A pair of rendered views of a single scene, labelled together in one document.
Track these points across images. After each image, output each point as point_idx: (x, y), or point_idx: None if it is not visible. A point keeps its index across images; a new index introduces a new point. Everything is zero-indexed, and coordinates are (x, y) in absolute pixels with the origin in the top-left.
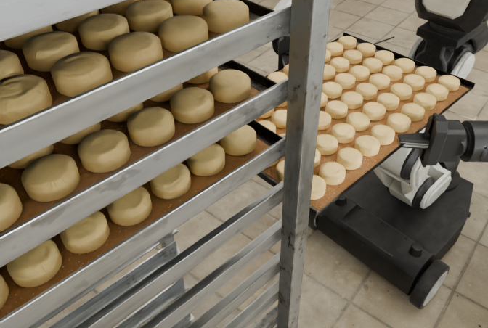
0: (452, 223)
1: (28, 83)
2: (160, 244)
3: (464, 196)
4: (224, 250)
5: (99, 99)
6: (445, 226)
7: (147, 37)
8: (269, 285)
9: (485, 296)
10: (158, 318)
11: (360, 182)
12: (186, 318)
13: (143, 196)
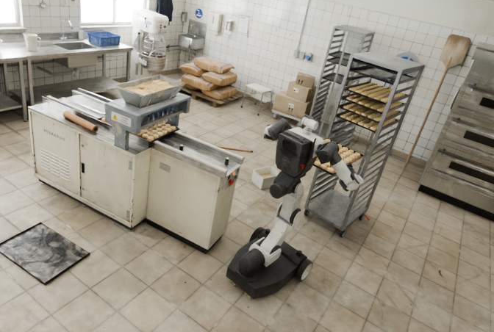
0: (245, 247)
1: (359, 95)
2: (372, 272)
3: (235, 260)
4: (342, 268)
5: (352, 94)
6: (249, 247)
7: (353, 96)
8: (317, 253)
9: (230, 244)
10: (342, 129)
11: (287, 271)
12: (342, 219)
13: (349, 112)
